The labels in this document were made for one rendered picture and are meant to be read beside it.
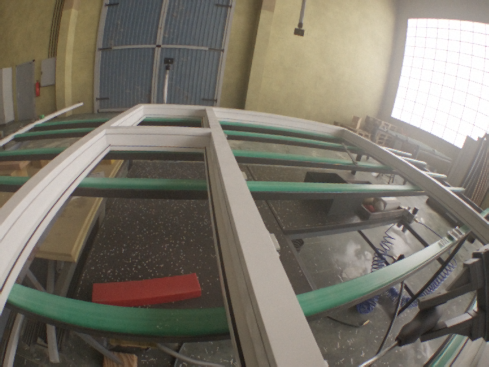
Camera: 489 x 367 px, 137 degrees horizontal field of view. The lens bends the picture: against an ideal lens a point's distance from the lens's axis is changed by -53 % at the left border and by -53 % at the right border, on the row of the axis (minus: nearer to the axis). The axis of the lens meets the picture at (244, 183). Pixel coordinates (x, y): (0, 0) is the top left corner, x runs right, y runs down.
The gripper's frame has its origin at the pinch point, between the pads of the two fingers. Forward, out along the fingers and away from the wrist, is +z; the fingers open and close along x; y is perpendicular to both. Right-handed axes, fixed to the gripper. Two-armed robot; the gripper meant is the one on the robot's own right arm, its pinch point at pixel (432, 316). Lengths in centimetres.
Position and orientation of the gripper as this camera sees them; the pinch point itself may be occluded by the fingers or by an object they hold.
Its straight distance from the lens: 34.0
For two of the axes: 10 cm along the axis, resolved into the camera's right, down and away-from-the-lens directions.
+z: -7.8, 3.3, 5.4
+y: -6.2, -2.9, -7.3
